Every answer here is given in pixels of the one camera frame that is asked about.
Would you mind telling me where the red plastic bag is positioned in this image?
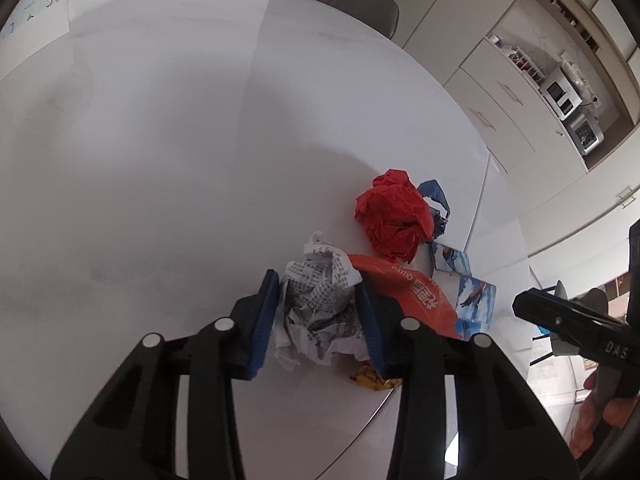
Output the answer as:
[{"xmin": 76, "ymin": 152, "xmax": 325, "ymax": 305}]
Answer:
[{"xmin": 348, "ymin": 254, "xmax": 460, "ymax": 339}]

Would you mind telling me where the person's right hand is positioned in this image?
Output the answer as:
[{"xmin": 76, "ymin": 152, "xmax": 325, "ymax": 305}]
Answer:
[{"xmin": 568, "ymin": 370, "xmax": 639, "ymax": 458}]

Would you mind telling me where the white microwave oven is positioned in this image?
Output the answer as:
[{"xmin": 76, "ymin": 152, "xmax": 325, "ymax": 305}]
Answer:
[{"xmin": 539, "ymin": 65, "xmax": 582, "ymax": 122}]

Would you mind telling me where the white cabinet unit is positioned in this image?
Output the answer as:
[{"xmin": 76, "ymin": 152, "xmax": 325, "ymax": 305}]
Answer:
[{"xmin": 349, "ymin": 0, "xmax": 640, "ymax": 212}]

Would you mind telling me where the printed paper ball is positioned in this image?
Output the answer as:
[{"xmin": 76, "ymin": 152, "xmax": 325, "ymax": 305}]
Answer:
[{"xmin": 273, "ymin": 231, "xmax": 369, "ymax": 370}]

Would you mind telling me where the red paper ball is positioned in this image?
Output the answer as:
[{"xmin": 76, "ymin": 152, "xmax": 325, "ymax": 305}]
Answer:
[{"xmin": 354, "ymin": 169, "xmax": 435, "ymax": 263}]

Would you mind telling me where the brown paper wrapper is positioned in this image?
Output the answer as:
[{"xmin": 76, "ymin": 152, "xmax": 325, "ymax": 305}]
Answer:
[{"xmin": 349, "ymin": 361, "xmax": 402, "ymax": 391}]

